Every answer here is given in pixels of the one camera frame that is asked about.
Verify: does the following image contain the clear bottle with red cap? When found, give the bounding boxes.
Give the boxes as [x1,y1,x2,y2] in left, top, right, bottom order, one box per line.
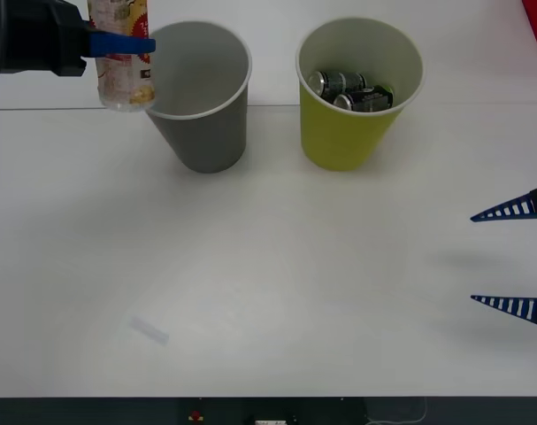
[86,0,157,114]

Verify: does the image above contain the thin white cable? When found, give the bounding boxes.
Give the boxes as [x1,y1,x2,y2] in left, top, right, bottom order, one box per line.
[368,397,429,423]

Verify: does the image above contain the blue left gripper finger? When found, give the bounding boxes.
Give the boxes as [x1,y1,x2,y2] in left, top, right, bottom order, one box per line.
[88,29,157,58]

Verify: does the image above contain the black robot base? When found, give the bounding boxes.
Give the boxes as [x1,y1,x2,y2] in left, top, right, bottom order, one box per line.
[0,396,537,425]

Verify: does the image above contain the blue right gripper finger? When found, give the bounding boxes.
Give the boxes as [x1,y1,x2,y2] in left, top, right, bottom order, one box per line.
[470,293,537,331]
[469,182,537,223]

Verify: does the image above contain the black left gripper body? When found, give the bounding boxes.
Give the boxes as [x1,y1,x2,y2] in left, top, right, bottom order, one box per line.
[0,0,92,80]

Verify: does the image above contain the grey plastic waste bin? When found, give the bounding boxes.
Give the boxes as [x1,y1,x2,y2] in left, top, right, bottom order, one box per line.
[143,20,254,174]

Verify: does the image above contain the yellow-green plastic waste bin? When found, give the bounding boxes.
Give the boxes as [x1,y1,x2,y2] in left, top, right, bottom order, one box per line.
[295,17,426,174]

